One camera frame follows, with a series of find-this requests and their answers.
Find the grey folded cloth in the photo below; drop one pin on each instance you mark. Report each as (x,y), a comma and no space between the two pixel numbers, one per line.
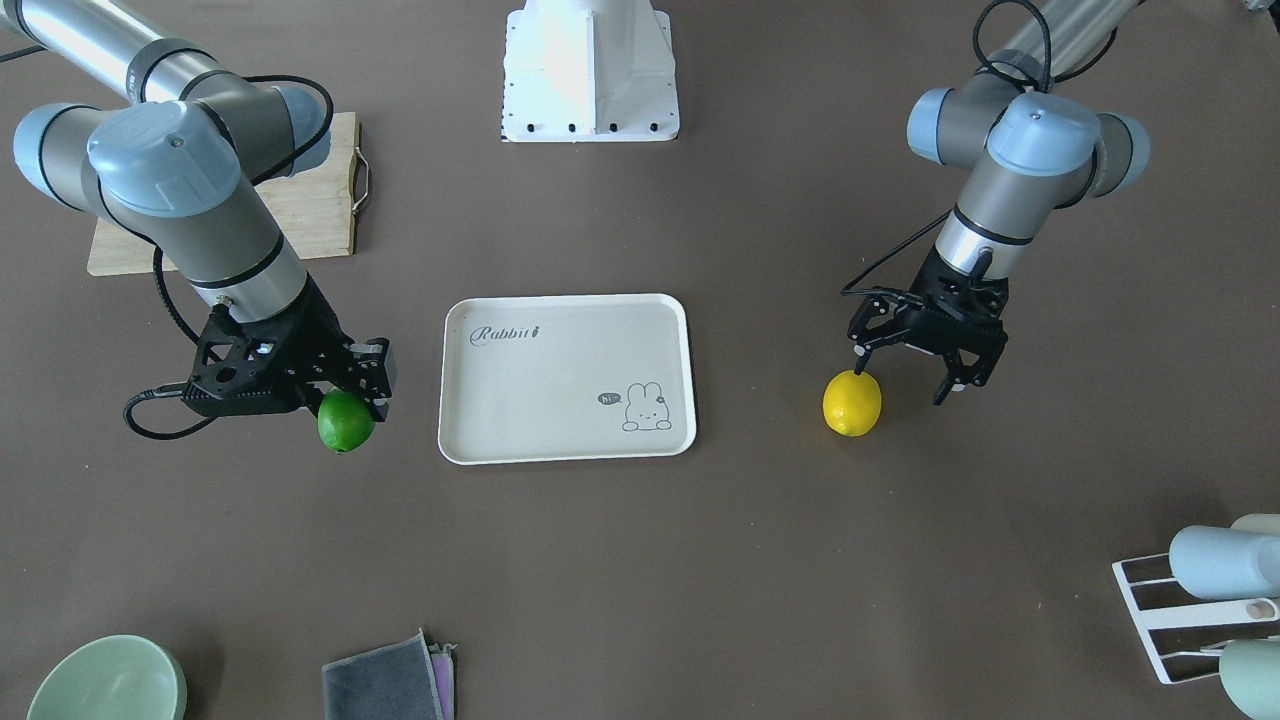
(414,679)

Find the light blue cup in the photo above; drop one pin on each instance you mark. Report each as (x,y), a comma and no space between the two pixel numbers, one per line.
(1225,564)

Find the white cup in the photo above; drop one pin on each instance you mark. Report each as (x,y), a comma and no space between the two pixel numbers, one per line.
(1260,523)

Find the mint green bowl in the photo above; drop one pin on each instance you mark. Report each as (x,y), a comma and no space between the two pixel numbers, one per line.
(115,677)

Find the wooden cutting board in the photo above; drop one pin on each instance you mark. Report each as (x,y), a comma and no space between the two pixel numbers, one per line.
(318,210)

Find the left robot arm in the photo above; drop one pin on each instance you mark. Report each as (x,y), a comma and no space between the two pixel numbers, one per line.
(1027,151)

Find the yellow lemon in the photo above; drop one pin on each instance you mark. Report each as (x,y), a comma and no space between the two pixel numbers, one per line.
(852,403)

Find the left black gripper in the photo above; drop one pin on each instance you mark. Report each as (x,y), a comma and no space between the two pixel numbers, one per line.
(879,316)

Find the mint green cup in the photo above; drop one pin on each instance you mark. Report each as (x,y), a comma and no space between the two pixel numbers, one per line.
(1249,673)

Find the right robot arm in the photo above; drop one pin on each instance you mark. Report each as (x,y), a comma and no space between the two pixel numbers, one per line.
(179,167)

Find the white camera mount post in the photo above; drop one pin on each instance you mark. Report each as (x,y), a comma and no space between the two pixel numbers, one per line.
(589,72)

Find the white wire cup rack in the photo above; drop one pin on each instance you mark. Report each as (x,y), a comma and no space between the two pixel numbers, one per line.
(1182,635)

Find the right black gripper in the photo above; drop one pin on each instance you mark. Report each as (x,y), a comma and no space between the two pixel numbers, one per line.
(322,333)

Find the green lime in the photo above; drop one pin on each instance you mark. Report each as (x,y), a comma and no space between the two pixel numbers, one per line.
(343,421)

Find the cream rabbit tray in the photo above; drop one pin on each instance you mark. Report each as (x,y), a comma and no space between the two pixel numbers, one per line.
(571,377)

